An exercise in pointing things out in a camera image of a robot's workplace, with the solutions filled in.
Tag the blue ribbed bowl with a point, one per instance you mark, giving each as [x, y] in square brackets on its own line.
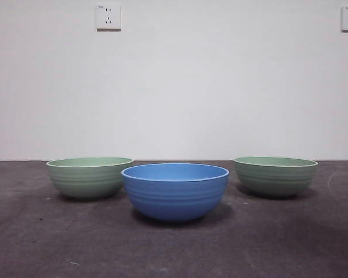
[174, 197]

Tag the green ribbed bowl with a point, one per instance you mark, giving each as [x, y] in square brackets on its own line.
[275, 179]
[84, 179]

